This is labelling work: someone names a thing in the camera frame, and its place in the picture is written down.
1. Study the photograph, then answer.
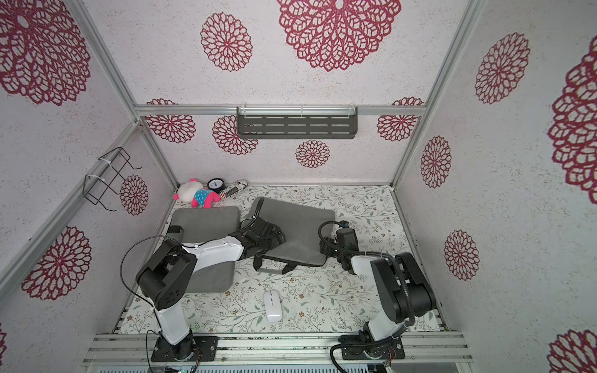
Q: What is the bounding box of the pink white plush toy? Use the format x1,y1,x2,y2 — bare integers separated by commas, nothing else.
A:
173,180,222,209

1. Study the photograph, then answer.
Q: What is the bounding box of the black round gauge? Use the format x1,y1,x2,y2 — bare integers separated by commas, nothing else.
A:
208,178,226,194

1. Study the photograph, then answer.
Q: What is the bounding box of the black wire wall rack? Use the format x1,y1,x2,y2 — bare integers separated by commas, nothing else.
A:
81,147,142,212

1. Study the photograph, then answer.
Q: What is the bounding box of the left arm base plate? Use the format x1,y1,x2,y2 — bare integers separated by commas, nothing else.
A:
150,334,219,362

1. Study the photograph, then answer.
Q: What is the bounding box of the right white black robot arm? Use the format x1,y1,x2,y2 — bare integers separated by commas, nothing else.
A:
317,221,437,372

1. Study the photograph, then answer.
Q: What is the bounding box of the grey metal wall shelf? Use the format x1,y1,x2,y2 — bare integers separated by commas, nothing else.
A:
236,107,359,140

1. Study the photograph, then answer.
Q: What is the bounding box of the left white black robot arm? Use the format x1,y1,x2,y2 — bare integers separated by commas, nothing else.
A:
135,197,286,363

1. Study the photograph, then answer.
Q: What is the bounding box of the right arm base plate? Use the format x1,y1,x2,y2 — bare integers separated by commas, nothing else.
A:
338,335,406,361

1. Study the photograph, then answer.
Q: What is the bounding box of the grey laptop bag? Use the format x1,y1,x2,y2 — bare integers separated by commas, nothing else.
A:
160,205,242,295
250,197,335,274

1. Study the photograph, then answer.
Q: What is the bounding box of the small striped tool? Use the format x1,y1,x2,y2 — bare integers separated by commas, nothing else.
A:
219,180,248,200

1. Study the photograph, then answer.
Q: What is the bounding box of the aluminium front rail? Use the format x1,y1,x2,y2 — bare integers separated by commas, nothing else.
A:
81,331,474,368

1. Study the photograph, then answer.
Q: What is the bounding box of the white computer mouse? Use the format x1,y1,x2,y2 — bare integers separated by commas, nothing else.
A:
264,290,283,324

